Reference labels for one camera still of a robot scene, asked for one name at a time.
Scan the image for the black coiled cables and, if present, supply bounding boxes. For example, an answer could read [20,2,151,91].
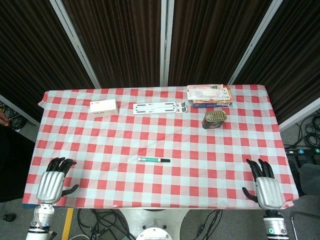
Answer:
[284,109,320,151]

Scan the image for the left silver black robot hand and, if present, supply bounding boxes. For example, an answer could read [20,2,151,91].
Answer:
[36,156,80,205]

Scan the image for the bystander in dark clothes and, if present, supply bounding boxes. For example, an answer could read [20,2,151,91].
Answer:
[0,112,36,203]

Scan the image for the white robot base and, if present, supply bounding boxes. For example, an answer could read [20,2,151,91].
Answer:
[119,208,191,240]

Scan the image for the dark grey seat cushion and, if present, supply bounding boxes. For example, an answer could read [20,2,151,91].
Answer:
[298,163,320,198]

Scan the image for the gold rectangular tin can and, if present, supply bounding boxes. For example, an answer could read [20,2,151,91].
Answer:
[201,110,228,130]

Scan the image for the white carton box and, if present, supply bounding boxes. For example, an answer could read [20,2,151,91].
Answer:
[89,98,120,118]

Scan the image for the black cable with green light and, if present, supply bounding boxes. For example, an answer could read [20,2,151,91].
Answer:
[197,209,223,238]

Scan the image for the red white checkered tablecloth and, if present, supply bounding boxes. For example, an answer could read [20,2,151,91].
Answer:
[22,84,300,210]

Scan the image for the black power strip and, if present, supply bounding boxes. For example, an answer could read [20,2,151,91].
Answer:
[284,147,320,156]

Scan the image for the grey metal partition post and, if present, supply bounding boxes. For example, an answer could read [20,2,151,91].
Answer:
[159,0,175,86]
[227,0,285,86]
[49,0,102,89]

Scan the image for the metal tube chair frame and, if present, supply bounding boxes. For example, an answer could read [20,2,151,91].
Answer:
[289,211,320,240]

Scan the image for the dark brown partition panel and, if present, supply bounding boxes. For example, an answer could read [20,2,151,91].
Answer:
[233,0,320,132]
[62,0,163,88]
[0,0,97,125]
[167,0,277,87]

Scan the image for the yellow floor tape strip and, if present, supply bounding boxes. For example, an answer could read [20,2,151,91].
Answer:
[61,207,75,240]

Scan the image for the white sticker sheet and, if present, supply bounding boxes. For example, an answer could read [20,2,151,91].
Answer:
[132,101,188,115]

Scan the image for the black floor cable bundle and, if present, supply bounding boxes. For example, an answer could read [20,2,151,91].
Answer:
[76,208,137,240]

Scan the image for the tangled cables behind partition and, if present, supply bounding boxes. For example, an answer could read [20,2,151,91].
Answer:
[0,101,26,131]

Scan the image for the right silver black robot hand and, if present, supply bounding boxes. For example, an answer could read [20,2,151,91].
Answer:
[241,158,285,210]

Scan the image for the stack of snack packets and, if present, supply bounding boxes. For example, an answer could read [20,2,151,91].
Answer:
[191,84,234,108]

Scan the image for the clear plastic packet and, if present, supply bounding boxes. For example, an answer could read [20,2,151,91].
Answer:
[186,84,225,101]

